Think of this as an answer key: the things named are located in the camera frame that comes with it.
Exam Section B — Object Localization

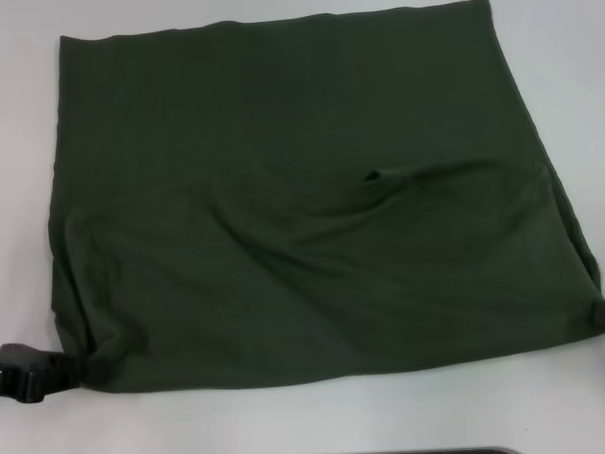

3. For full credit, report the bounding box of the dark grey torso edge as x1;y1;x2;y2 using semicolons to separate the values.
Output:
424;445;538;454

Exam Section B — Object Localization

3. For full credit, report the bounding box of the dark green FREE T-shirt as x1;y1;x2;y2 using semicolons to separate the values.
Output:
49;0;605;396

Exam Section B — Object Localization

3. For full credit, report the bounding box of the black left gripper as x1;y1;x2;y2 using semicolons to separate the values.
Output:
0;342;110;405

